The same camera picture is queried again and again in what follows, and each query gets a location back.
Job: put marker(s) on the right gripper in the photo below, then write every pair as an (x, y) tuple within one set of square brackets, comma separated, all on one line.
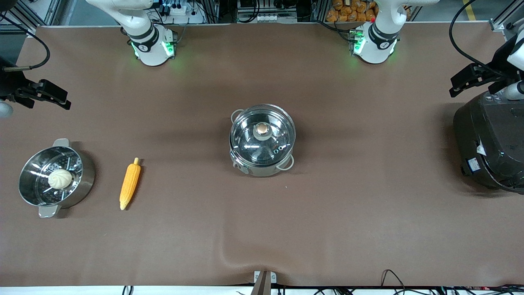
[(9, 85)]

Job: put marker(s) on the glass pot lid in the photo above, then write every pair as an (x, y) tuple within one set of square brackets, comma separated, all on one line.
[(262, 130)]

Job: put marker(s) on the pile of orange buns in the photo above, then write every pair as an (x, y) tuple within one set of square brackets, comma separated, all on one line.
[(352, 12)]

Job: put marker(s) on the steel steamer pot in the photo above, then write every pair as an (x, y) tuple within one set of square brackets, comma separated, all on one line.
[(84, 182)]

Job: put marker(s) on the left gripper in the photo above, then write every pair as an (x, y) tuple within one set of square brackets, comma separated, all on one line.
[(496, 72)]

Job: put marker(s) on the brown table mat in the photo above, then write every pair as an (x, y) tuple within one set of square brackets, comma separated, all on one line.
[(327, 229)]

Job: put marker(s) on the stainless steel cooking pot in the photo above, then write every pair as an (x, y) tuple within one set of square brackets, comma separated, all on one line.
[(262, 171)]

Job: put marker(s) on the white steamed bun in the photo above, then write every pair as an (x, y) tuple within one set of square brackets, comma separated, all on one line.
[(60, 179)]

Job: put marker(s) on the yellow corn cob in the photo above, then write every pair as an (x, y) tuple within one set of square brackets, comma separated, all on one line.
[(130, 184)]

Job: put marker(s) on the white power strip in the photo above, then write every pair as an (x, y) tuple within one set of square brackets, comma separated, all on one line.
[(180, 10)]

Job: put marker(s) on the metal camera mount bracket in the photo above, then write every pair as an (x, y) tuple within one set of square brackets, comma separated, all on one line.
[(265, 282)]

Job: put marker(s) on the small white socket strip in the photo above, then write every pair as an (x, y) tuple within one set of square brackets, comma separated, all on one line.
[(266, 18)]

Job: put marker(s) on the black rice cooker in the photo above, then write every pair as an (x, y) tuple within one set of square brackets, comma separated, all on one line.
[(491, 139)]

